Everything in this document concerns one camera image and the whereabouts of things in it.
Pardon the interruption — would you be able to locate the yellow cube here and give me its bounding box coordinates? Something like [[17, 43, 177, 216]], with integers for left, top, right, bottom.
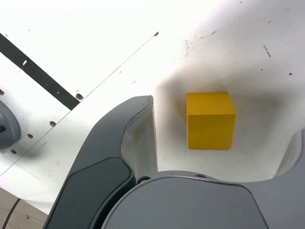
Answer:
[[186, 92, 237, 150]]

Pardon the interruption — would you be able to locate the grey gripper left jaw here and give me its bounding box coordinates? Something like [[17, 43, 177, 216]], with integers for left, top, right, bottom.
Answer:
[[44, 95, 158, 229]]

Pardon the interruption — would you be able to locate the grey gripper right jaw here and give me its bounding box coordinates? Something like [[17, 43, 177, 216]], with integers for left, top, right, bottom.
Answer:
[[101, 129, 305, 229]]

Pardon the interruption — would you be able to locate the black tape strip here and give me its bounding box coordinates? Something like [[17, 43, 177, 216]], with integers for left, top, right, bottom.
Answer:
[[0, 32, 81, 111]]

